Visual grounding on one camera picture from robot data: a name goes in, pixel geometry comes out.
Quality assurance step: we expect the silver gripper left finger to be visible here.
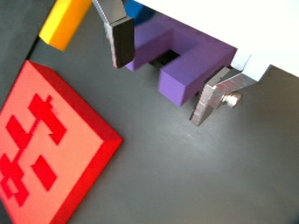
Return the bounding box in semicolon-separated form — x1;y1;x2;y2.
92;0;136;68

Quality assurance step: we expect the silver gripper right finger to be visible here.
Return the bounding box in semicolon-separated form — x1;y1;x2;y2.
189;67;256;126

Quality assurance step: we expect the purple U-shaped block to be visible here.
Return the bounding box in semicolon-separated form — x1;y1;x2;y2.
125;15;236;106

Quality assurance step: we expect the red slotted board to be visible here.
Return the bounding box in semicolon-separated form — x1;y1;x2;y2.
0;61;123;224

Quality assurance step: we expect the blue U-shaped block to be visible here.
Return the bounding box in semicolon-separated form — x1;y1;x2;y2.
124;0;155;25

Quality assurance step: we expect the yellow long bar block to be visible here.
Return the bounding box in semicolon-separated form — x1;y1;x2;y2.
38;0;90;51

